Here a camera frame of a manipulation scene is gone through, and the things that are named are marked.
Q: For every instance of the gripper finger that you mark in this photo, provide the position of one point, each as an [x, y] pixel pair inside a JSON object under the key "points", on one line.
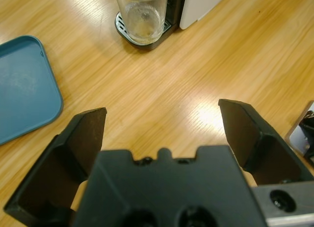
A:
{"points": [[267, 150], [61, 158]]}

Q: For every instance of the clear drinking glass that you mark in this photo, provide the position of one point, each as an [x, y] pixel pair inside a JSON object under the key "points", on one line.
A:
{"points": [[142, 28]]}

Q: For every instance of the white capsule coffee machine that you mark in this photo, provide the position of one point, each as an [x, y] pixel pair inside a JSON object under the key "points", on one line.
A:
{"points": [[201, 8]]}

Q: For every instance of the teal plastic tray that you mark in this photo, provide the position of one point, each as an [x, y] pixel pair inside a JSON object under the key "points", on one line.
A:
{"points": [[24, 89]]}

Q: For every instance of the white camera mount dark post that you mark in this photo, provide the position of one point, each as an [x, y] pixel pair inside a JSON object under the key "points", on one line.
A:
{"points": [[305, 136]]}

